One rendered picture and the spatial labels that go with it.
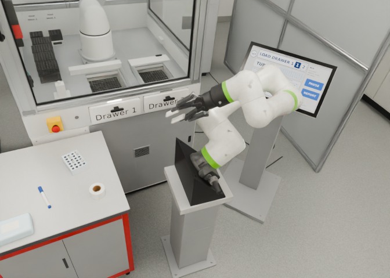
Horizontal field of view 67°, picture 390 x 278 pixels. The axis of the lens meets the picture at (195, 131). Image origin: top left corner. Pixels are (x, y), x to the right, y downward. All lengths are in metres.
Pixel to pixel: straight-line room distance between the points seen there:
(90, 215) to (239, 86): 0.87
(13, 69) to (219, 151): 1.00
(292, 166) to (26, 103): 2.17
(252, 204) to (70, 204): 1.42
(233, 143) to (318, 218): 1.41
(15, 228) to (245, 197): 1.63
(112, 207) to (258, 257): 1.18
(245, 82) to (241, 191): 1.46
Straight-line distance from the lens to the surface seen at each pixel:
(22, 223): 1.47
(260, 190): 2.53
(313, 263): 2.38
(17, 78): 1.61
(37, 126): 1.78
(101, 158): 1.67
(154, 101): 1.82
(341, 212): 2.73
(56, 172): 1.66
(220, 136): 1.36
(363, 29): 2.41
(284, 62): 1.87
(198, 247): 1.95
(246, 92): 1.16
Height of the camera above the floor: 1.96
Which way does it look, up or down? 42 degrees down
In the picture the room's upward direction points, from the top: 7 degrees clockwise
